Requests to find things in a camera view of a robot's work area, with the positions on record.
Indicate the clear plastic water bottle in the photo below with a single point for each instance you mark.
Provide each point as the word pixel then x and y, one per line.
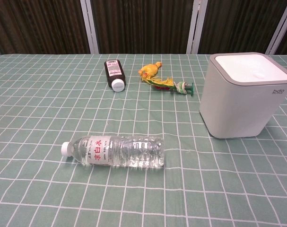
pixel 124 151

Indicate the yellow rubber chicken toy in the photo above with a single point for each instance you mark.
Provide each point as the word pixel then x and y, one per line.
pixel 150 69

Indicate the brown bottle white cap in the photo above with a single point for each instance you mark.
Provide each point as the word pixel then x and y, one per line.
pixel 113 73

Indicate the colourful feather shuttlecock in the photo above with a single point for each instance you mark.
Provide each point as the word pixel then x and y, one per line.
pixel 168 83

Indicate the white open-lid trash bin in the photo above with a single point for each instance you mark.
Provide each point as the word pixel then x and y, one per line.
pixel 233 111

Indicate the green checked tablecloth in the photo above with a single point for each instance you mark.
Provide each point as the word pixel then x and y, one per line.
pixel 63 113

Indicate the translucent white plastic box lid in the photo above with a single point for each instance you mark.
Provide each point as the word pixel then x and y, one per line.
pixel 247 67

